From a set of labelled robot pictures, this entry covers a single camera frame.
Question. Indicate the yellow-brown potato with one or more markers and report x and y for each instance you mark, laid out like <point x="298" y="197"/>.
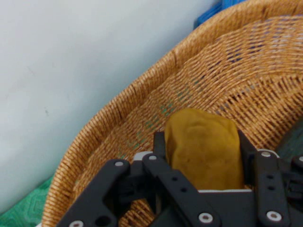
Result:
<point x="203" y="151"/>

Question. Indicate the dark blue foam mat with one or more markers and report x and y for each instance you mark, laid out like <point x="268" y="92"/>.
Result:
<point x="208" y="11"/>

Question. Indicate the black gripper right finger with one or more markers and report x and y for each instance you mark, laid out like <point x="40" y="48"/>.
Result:
<point x="272" y="184"/>

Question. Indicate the green patterned cloth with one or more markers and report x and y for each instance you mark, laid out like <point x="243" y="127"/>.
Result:
<point x="23" y="208"/>

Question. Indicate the woven wicker basket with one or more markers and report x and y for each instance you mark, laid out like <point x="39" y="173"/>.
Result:
<point x="213" y="71"/>

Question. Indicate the dark green cucumber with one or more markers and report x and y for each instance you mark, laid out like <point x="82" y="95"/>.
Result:
<point x="293" y="142"/>

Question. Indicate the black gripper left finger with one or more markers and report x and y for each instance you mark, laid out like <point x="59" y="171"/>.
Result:
<point x="165" y="179"/>

